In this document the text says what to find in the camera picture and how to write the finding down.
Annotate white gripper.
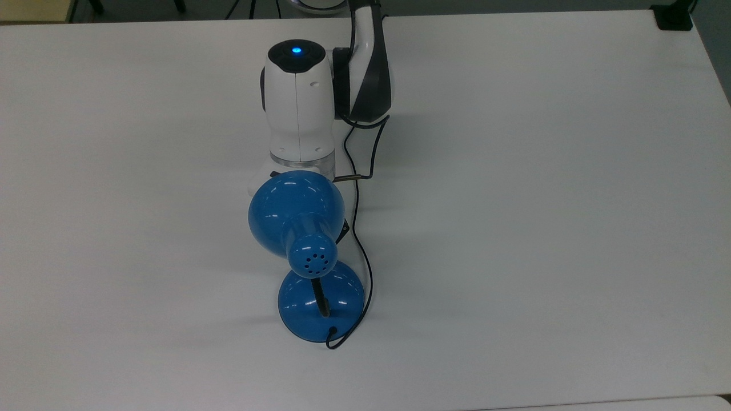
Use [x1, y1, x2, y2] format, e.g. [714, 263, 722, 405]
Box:
[247, 161, 275, 198]

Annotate blue gooseneck desk lamp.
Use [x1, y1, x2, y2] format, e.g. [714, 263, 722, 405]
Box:
[248, 170, 366, 346]

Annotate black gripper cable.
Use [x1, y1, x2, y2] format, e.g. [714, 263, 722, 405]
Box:
[334, 114, 392, 182]

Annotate black lamp power cord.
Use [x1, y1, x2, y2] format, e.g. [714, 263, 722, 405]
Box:
[326, 117, 375, 350]

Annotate black stand base plate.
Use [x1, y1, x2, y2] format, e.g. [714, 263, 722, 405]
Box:
[650, 3, 695, 31]

